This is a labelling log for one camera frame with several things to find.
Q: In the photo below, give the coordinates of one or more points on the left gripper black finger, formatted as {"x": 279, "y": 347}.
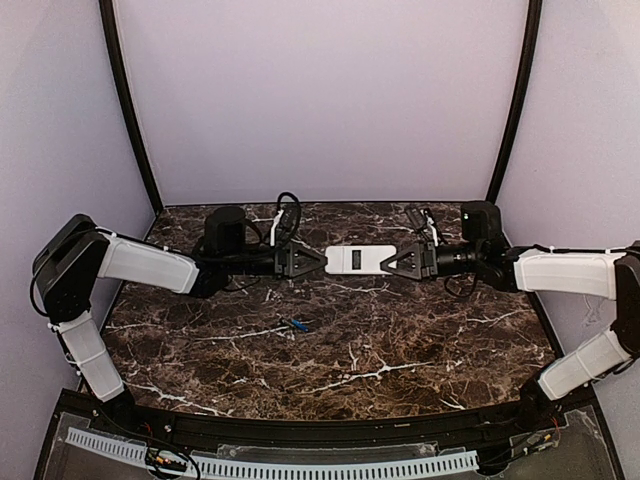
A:
{"x": 302, "y": 255}
{"x": 300, "y": 268}

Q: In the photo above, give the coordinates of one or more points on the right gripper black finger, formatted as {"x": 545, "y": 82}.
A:
{"x": 410, "y": 254}
{"x": 402, "y": 268}

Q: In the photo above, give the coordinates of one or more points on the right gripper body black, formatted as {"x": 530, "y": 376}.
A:
{"x": 429, "y": 260}

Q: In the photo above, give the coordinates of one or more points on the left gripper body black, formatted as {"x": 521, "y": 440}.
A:
{"x": 285, "y": 258}

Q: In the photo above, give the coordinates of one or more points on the white red remote control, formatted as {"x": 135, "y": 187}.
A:
{"x": 357, "y": 259}

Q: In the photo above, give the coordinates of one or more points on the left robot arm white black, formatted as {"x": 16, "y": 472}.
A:
{"x": 67, "y": 268}

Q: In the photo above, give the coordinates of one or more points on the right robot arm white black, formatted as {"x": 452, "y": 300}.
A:
{"x": 612, "y": 274}

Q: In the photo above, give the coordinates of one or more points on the blue battery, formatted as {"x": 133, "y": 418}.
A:
{"x": 300, "y": 326}

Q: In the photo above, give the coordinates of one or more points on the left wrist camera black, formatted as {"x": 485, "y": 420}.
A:
{"x": 284, "y": 225}

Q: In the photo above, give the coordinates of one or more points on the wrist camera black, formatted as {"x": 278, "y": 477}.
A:
{"x": 424, "y": 224}
{"x": 284, "y": 225}

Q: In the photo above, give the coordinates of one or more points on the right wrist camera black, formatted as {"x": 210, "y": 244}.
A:
{"x": 424, "y": 224}

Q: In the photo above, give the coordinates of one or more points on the left camera cable black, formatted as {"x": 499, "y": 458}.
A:
{"x": 289, "y": 206}

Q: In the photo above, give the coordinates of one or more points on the black front rail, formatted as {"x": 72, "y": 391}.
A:
{"x": 484, "y": 427}

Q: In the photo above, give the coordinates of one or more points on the right white cable duct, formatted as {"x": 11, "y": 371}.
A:
{"x": 420, "y": 468}

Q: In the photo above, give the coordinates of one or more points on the white cable duct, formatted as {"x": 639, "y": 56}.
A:
{"x": 129, "y": 452}
{"x": 420, "y": 468}

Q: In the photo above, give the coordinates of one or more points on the left white cable duct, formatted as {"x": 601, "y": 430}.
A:
{"x": 129, "y": 452}

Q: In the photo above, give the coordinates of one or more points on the right black frame post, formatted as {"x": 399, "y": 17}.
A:
{"x": 525, "y": 65}

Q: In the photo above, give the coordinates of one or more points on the black frame post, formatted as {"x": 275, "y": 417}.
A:
{"x": 525, "y": 65}
{"x": 123, "y": 91}

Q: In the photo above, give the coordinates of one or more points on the left black frame post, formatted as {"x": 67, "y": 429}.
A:
{"x": 123, "y": 91}

